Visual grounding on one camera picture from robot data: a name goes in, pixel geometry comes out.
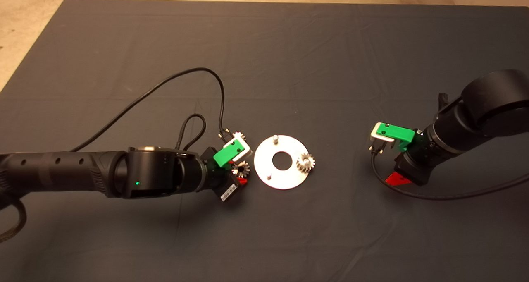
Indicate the dark gear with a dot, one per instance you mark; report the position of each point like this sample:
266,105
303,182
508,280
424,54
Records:
308,166

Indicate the dark grey table cloth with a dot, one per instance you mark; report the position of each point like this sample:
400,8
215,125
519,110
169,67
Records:
289,46

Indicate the round metal carrier plate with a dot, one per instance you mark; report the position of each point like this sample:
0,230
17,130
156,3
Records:
266,170

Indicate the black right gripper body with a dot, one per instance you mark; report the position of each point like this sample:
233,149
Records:
415,168

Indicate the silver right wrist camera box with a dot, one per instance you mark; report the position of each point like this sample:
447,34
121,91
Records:
375,133

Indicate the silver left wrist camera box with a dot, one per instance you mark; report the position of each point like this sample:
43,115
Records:
247,149

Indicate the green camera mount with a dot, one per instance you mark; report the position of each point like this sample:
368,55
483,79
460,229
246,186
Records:
396,132
227,154

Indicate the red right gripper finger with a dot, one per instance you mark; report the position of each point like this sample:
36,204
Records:
397,180

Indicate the small steel planetary gear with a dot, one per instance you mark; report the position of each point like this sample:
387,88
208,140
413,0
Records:
244,168
238,135

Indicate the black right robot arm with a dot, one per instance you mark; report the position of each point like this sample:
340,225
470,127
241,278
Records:
487,108

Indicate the green right camera mount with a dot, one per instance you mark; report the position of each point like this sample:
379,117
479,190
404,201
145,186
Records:
396,132

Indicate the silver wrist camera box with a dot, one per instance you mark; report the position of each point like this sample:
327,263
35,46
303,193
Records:
247,149
375,133

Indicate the green left camera mount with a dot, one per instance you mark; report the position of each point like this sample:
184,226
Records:
227,154

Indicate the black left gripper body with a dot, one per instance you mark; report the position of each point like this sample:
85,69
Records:
221,182

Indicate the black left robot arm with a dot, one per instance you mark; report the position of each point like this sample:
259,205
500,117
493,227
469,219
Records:
82,172

